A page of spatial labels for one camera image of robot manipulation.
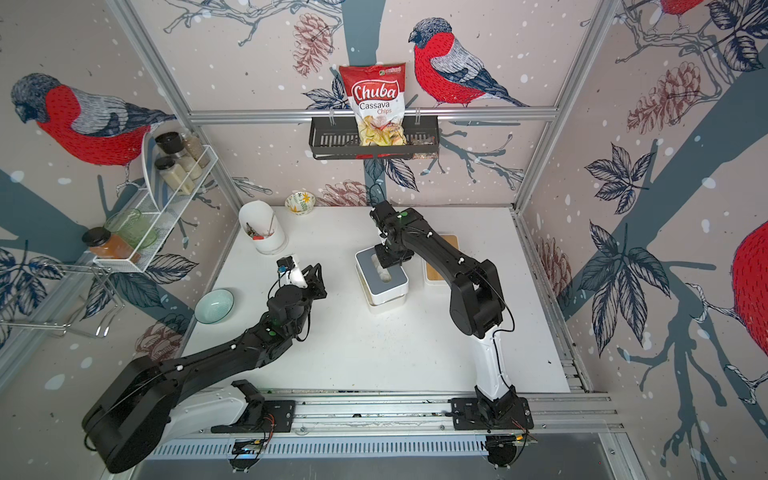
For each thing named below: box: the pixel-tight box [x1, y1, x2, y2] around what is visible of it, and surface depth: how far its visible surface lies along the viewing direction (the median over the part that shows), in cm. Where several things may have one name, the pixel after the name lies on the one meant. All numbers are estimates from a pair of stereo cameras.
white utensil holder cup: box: [239, 200, 285, 254], surface depth 103 cm
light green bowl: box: [194, 288, 235, 325], surface depth 92 cm
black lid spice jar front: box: [155, 156, 195, 195], surface depth 79 cm
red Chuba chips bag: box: [339, 62, 407, 147], surface depth 83 cm
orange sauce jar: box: [82, 227, 141, 262], surface depth 62 cm
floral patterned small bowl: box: [285, 191, 317, 216], surface depth 124 cm
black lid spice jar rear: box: [155, 131, 203, 180], surface depth 81 cm
